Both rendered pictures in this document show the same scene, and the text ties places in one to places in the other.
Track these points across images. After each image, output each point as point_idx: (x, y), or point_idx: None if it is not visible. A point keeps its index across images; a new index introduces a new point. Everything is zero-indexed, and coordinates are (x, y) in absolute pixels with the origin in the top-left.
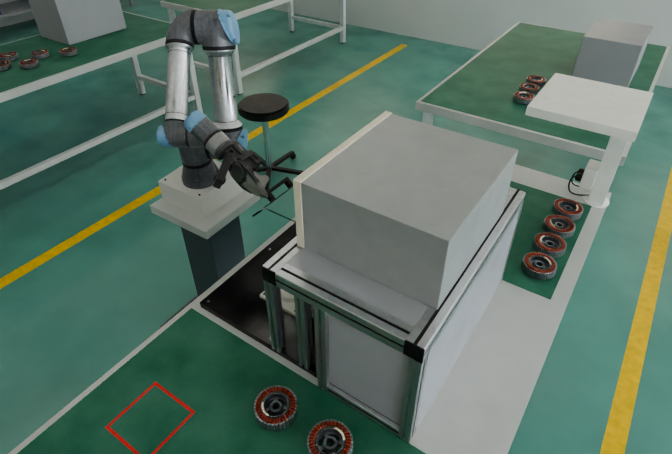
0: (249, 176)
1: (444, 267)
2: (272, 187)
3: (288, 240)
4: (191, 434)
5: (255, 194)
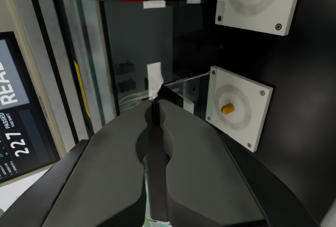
0: (61, 201)
1: None
2: (145, 155)
3: (330, 128)
4: None
5: (187, 114)
